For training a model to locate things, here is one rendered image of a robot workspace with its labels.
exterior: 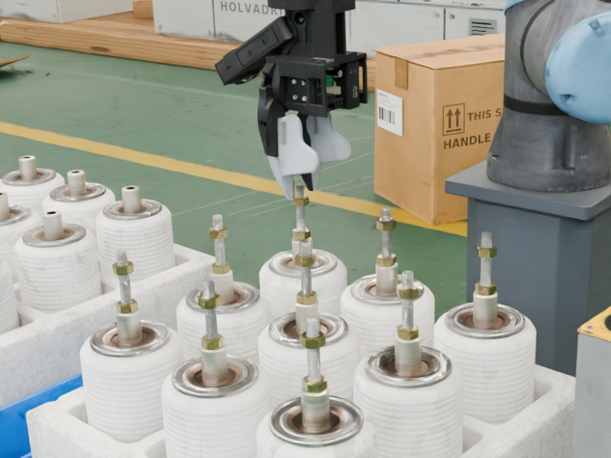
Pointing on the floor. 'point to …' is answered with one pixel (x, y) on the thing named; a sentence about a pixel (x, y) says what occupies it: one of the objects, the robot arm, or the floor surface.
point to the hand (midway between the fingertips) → (295, 182)
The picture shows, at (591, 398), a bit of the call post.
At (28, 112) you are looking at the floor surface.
